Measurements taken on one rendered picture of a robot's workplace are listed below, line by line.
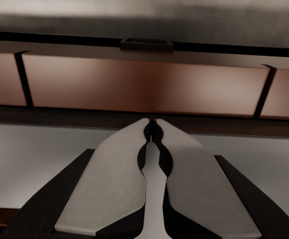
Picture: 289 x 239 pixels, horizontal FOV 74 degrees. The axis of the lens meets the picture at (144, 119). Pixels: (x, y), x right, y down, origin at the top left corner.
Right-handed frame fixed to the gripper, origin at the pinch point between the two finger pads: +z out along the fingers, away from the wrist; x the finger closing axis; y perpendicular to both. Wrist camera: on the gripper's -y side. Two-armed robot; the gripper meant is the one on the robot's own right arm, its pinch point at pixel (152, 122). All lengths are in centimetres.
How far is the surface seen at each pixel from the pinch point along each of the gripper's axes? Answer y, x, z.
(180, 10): -6.9, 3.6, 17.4
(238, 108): -0.1, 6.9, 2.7
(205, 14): -6.6, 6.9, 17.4
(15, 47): -3.3, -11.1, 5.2
